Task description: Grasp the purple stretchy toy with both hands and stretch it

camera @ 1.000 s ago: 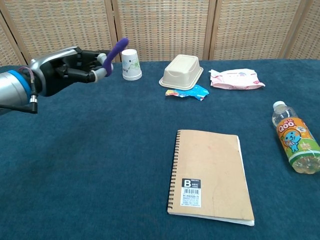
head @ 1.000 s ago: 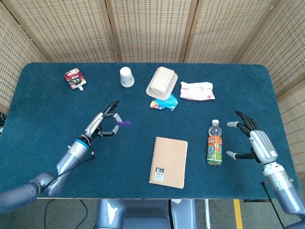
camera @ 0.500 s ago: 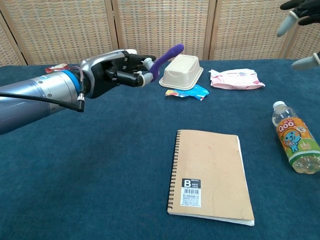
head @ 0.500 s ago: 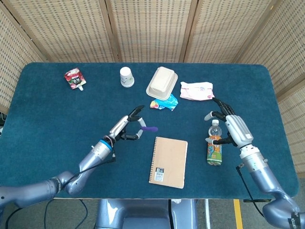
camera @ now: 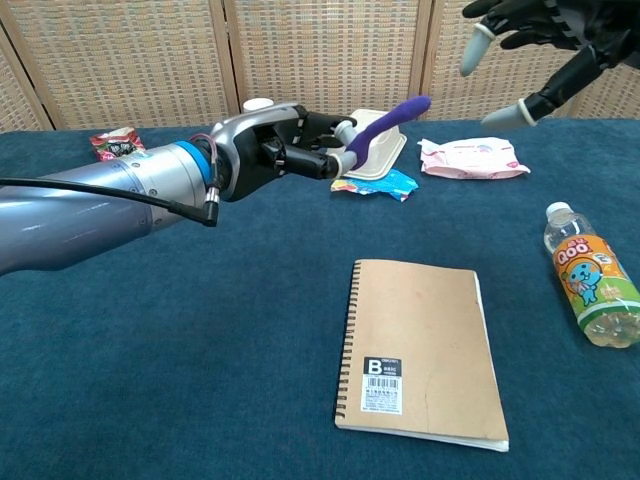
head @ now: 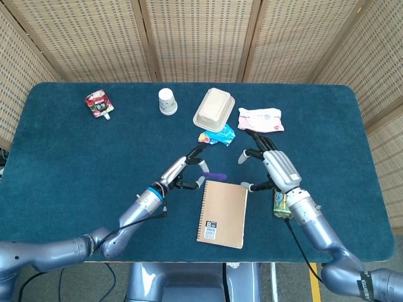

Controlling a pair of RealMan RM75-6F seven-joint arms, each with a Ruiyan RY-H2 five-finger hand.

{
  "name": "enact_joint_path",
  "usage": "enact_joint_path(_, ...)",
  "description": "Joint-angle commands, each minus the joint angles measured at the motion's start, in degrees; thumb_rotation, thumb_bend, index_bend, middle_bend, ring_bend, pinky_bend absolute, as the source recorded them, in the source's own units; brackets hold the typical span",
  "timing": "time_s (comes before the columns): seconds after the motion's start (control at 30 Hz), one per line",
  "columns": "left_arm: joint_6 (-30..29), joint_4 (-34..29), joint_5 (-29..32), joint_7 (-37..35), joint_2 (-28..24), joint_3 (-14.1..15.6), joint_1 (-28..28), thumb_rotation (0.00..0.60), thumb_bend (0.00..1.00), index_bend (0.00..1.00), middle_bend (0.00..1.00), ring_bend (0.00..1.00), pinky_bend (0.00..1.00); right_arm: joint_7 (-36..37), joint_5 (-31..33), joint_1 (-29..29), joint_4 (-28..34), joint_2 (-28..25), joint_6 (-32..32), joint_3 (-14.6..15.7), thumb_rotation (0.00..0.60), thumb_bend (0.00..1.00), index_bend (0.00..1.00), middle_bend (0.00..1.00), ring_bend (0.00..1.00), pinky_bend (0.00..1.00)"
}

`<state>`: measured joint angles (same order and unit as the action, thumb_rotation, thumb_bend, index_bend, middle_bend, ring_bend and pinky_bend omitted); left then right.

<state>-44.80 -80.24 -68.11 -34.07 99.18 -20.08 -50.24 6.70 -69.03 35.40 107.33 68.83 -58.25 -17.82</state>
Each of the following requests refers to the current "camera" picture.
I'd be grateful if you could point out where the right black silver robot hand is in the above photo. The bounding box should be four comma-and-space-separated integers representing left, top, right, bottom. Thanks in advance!
459, 0, 640, 132

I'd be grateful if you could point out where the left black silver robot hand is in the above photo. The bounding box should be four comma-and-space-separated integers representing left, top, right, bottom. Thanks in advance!
208, 102, 359, 204

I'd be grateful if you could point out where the woven bamboo folding screen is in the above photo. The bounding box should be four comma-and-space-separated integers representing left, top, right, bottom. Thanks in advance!
0, 0, 640, 132

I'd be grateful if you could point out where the beige plastic tray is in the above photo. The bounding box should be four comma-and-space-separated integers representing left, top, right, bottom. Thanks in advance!
342, 108, 407, 181

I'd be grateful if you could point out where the blue crumpled snack wrapper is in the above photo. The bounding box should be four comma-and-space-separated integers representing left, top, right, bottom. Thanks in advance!
329, 168, 420, 203

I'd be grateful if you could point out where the red drink pouch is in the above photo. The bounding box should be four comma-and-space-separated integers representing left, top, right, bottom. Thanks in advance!
88, 126, 146, 162

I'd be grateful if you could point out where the pink wet wipes pack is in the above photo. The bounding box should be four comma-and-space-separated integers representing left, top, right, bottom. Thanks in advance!
417, 137, 531, 180

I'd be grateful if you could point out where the blue felt table cover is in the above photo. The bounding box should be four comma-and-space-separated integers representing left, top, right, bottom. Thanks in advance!
0, 117, 640, 480

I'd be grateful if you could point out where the Qoo plastic drink bottle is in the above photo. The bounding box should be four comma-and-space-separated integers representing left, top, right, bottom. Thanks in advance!
543, 201, 640, 350

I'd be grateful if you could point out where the kraft spiral notebook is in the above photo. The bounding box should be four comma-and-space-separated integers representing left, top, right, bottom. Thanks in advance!
333, 258, 510, 454

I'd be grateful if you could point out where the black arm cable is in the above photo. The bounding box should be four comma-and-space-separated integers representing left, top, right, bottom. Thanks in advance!
0, 177, 221, 228

